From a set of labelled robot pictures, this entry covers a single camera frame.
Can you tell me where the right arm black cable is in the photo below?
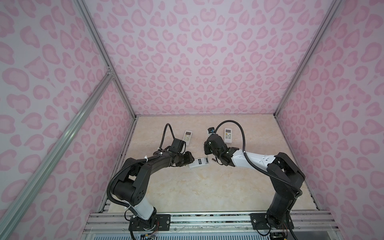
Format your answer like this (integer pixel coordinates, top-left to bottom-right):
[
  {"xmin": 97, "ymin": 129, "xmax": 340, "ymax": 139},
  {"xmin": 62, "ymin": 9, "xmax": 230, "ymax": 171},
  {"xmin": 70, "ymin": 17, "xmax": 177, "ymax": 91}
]
[{"xmin": 214, "ymin": 119, "xmax": 303, "ymax": 196}]

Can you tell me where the aluminium diagonal frame bar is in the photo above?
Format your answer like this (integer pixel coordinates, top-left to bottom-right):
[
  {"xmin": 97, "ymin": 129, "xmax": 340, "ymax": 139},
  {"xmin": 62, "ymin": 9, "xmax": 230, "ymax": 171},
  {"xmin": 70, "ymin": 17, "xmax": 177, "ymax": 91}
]
[{"xmin": 1, "ymin": 73, "xmax": 114, "ymax": 240}]

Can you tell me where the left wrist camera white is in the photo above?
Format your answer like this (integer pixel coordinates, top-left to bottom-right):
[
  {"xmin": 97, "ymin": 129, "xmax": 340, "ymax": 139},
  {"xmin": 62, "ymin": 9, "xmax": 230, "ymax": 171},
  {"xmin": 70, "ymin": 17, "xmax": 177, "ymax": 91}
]
[{"xmin": 169, "ymin": 139, "xmax": 186, "ymax": 153}]

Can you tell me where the aluminium corner post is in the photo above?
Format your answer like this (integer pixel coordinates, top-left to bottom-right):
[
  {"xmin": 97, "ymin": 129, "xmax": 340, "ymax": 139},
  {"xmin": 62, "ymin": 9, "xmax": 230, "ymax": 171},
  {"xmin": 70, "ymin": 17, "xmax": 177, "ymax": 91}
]
[
  {"xmin": 73, "ymin": 0, "xmax": 137, "ymax": 120},
  {"xmin": 274, "ymin": 0, "xmax": 344, "ymax": 118}
]

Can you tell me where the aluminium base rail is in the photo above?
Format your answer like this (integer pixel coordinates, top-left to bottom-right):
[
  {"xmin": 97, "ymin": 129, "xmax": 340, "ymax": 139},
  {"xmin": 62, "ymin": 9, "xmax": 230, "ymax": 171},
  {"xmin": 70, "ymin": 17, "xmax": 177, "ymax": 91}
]
[{"xmin": 81, "ymin": 210, "xmax": 343, "ymax": 240}]

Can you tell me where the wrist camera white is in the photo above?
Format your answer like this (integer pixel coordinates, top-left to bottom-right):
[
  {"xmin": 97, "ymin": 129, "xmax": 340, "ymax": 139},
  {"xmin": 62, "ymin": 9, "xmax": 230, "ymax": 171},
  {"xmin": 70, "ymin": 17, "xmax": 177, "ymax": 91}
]
[
  {"xmin": 208, "ymin": 127, "xmax": 216, "ymax": 135},
  {"xmin": 169, "ymin": 139, "xmax": 186, "ymax": 153}
]

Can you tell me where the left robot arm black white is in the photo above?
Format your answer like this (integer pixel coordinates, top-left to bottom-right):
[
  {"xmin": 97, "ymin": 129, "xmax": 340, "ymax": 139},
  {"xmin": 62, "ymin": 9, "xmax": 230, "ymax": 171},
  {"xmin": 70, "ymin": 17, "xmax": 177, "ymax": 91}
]
[{"xmin": 106, "ymin": 139, "xmax": 194, "ymax": 232}]

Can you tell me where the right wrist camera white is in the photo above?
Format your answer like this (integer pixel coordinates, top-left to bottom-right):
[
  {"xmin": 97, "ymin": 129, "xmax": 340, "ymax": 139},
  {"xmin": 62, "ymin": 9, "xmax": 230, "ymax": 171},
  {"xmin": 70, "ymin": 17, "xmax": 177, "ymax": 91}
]
[{"xmin": 208, "ymin": 127, "xmax": 216, "ymax": 135}]

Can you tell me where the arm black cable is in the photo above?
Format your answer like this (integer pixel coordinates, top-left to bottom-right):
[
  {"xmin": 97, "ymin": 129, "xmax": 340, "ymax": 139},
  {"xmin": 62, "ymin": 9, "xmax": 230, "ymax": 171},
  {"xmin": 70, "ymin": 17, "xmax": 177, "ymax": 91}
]
[
  {"xmin": 158, "ymin": 123, "xmax": 176, "ymax": 151},
  {"xmin": 214, "ymin": 119, "xmax": 303, "ymax": 196}
]

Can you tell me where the red white remote control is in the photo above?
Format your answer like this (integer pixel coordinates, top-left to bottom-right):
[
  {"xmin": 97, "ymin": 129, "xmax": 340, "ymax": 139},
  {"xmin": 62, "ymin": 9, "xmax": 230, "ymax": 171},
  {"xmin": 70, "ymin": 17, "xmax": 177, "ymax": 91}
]
[{"xmin": 189, "ymin": 157, "xmax": 210, "ymax": 169}]

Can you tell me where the aluminium left corner post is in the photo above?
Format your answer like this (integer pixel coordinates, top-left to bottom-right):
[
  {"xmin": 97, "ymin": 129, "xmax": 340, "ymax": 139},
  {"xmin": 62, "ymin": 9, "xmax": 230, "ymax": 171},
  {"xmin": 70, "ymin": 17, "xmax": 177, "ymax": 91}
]
[{"xmin": 73, "ymin": 0, "xmax": 137, "ymax": 120}]

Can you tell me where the aluminium right corner post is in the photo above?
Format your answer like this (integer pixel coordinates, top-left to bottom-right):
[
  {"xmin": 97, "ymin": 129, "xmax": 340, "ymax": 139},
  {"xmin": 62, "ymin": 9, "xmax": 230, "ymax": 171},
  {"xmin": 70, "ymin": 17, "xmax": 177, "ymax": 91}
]
[{"xmin": 274, "ymin": 0, "xmax": 344, "ymax": 118}]

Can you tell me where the white remote control right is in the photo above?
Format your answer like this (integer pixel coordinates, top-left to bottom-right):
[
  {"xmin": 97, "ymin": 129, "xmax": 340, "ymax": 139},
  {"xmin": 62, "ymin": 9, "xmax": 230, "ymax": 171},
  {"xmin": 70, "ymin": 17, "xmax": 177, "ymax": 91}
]
[{"xmin": 224, "ymin": 128, "xmax": 233, "ymax": 144}]

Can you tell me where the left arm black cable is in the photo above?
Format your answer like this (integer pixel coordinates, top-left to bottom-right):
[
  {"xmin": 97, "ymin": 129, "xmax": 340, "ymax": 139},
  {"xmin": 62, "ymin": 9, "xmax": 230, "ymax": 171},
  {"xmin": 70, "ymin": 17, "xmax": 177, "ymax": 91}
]
[{"xmin": 158, "ymin": 123, "xmax": 176, "ymax": 151}]

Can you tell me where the white remote control left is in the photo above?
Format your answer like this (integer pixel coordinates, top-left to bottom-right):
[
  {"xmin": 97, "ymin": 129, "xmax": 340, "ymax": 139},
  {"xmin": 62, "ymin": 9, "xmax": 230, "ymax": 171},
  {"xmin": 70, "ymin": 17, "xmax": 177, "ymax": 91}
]
[{"xmin": 183, "ymin": 130, "xmax": 193, "ymax": 146}]

